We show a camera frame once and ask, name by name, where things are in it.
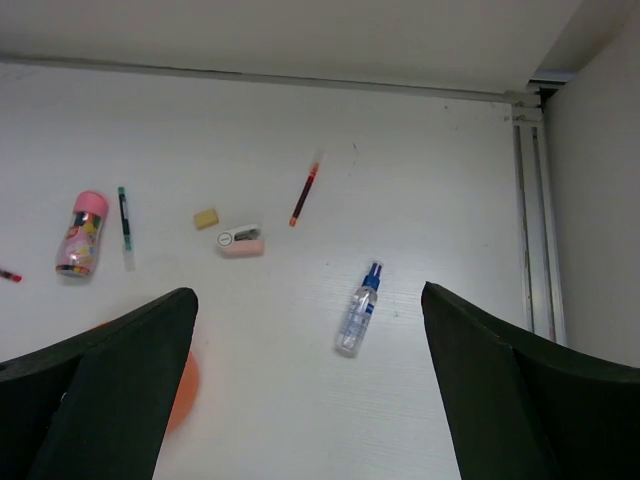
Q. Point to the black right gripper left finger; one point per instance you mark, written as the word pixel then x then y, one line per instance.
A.
pixel 37 445

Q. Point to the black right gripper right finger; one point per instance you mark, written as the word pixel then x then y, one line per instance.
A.
pixel 519 406

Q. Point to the pink-capped patterned bottle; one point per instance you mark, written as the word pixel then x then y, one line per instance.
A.
pixel 79 251

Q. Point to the yellow eraser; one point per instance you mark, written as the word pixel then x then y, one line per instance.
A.
pixel 205 219

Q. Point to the pink white mini stapler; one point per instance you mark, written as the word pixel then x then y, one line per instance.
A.
pixel 240 242

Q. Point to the orange round organizer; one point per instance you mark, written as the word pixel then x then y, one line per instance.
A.
pixel 186 385

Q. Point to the green gel pen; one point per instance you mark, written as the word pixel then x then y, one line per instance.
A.
pixel 128 253

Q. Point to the red gel pen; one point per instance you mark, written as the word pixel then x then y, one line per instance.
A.
pixel 10 276

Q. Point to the dark red orange-tipped pen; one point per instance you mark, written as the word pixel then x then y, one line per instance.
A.
pixel 317 158

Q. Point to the aluminium rail at table edge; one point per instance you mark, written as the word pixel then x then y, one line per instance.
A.
pixel 541 283

